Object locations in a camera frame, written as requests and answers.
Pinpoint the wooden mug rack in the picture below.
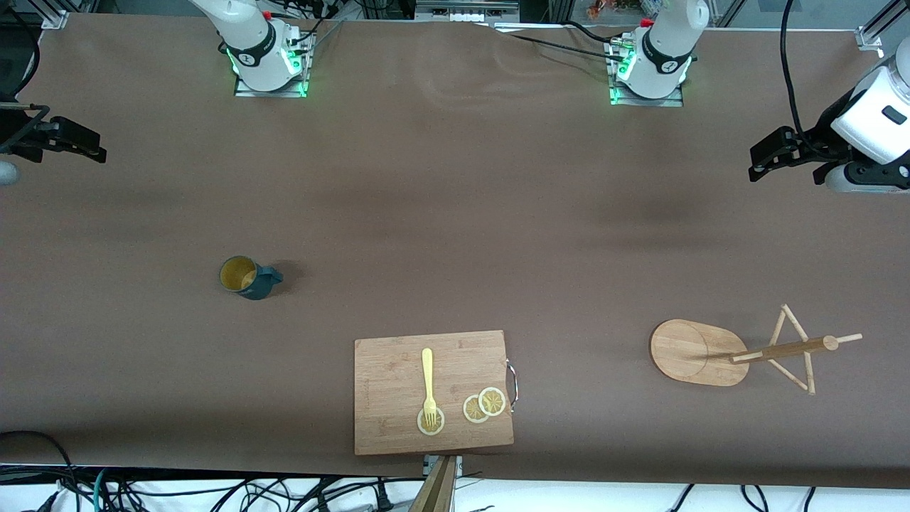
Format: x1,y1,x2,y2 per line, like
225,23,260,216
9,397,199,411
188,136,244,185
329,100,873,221
650,304,863,396

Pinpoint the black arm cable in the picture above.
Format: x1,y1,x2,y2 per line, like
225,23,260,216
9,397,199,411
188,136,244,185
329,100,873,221
0,105,50,154
780,0,847,161

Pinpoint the black cable on table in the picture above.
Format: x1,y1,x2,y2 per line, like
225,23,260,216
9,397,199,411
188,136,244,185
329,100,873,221
565,20,626,45
491,27,626,61

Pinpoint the black looped floor cable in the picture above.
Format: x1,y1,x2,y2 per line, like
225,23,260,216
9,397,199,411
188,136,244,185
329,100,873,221
0,430,79,512

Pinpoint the grey metal device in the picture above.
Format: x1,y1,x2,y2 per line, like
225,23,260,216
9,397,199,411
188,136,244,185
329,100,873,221
416,0,520,22

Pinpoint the teal ribbed mug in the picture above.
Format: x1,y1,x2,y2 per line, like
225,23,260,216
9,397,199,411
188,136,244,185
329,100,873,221
219,256,284,301

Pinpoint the small metal bracket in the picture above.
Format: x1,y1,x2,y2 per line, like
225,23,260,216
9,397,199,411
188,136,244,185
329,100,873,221
423,455,464,479

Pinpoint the wooden post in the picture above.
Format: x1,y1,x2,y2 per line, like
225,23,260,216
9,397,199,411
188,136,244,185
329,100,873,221
409,455,457,512

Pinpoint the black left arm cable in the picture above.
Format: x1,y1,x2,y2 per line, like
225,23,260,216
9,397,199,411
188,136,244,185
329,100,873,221
780,0,847,161

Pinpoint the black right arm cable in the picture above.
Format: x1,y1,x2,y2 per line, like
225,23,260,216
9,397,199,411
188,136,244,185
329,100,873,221
0,105,50,154

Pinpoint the yellow plastic fork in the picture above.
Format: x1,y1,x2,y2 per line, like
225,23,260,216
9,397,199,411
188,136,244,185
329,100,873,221
422,348,439,430

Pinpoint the bamboo cutting board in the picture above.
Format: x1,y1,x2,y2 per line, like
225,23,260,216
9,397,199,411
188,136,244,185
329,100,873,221
354,330,515,456

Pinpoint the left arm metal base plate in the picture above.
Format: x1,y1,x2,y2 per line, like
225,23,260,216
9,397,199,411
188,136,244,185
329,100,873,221
608,39,685,107

